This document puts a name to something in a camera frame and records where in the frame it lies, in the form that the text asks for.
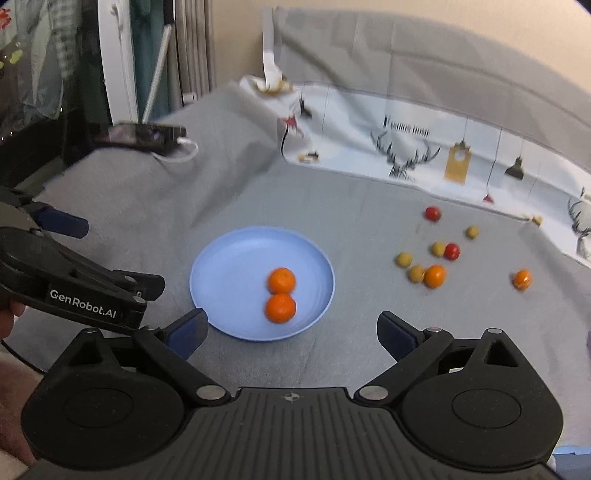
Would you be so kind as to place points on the white curtain tag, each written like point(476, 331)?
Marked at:
point(189, 97)

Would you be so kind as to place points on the blue plate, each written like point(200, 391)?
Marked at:
point(231, 272)

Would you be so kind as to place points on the white door frame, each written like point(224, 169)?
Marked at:
point(117, 60)

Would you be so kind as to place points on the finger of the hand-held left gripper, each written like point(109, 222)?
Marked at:
point(64, 224)
point(147, 284)

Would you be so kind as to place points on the black smartphone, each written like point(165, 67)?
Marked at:
point(138, 136)

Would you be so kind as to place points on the yellow-green cherry tomato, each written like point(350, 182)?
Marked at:
point(437, 249)
point(416, 273)
point(403, 259)
point(471, 231)

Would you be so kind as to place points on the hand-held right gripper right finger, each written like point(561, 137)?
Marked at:
point(396, 334)

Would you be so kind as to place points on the white pole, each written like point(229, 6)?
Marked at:
point(157, 74)

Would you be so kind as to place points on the grey quilt with printed lining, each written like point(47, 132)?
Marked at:
point(415, 69)

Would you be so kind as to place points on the grey curtain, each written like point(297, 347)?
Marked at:
point(194, 46)

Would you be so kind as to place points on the grey bed sheet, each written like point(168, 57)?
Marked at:
point(323, 203)

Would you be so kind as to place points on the person's left forearm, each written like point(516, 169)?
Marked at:
point(14, 406)

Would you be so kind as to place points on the person's left hand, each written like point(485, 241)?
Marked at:
point(7, 318)

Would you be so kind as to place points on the red cherry tomato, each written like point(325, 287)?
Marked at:
point(432, 213)
point(452, 251)

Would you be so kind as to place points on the dark glass panel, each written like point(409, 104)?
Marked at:
point(46, 92)

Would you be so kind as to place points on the teal curtain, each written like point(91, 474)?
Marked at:
point(147, 27)

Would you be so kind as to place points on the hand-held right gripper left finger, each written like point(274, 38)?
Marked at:
point(187, 333)

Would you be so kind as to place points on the orange tangerine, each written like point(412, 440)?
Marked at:
point(434, 276)
point(281, 280)
point(522, 279)
point(280, 308)

